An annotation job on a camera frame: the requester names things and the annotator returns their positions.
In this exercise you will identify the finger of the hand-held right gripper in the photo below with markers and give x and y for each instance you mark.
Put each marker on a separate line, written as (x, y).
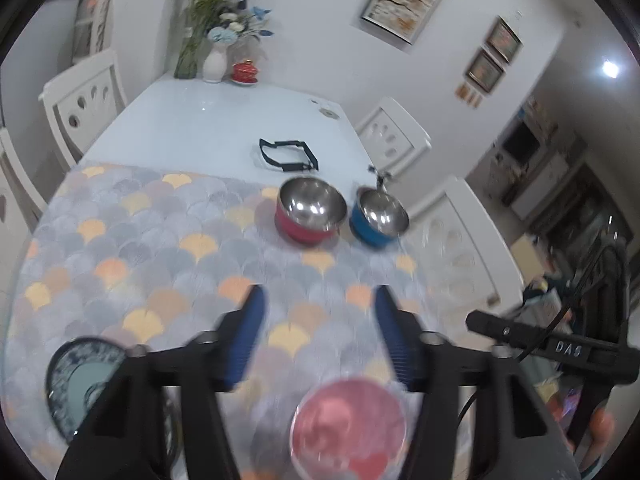
(500, 331)

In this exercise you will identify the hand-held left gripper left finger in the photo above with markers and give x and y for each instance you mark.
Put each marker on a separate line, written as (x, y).
(245, 335)

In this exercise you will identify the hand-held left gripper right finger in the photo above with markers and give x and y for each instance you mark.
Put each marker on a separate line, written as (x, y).
(395, 335)

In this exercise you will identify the pink polka dot bowl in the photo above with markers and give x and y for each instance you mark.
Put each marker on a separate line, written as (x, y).
(350, 425)

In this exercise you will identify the blue stainless steel bowl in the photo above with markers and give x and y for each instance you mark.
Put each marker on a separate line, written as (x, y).
(380, 212)

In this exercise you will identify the red stainless steel bowl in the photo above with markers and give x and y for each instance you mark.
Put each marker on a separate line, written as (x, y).
(310, 205)

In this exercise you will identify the blue patterned ceramic plate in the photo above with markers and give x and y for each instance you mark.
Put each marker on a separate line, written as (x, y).
(75, 385)

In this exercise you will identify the person's right hand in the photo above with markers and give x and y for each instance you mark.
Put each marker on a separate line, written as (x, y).
(602, 432)

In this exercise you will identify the white dining chair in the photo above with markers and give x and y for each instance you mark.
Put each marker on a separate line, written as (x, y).
(465, 250)
(82, 105)
(392, 130)
(20, 185)

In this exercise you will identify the fan patterned tablecloth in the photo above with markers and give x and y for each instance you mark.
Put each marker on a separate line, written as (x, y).
(150, 240)

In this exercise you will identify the small brown stand ornament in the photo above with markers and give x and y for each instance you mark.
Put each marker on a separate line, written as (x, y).
(381, 177)

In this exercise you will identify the cluttered storage shelf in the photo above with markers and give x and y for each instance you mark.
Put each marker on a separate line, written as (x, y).
(540, 160)

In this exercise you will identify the hanging orange tassels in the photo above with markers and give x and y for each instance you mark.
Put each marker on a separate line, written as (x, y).
(469, 95)

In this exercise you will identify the red lidded teacup with saucer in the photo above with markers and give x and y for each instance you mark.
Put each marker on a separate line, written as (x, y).
(245, 71)

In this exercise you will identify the white ceramic vase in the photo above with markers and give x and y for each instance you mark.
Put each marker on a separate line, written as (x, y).
(214, 67)

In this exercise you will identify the glass vase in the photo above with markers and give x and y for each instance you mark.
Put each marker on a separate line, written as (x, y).
(187, 62)

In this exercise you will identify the ceiling light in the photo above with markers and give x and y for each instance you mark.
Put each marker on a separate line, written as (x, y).
(611, 68)

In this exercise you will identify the blue and white artificial flowers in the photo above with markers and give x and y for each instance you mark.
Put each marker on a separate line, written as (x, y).
(235, 22)

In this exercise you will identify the black plastic frame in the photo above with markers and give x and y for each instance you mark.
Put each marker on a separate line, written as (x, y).
(300, 165)

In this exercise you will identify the small framed wall picture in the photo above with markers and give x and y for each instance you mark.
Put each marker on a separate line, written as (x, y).
(504, 39)
(484, 70)

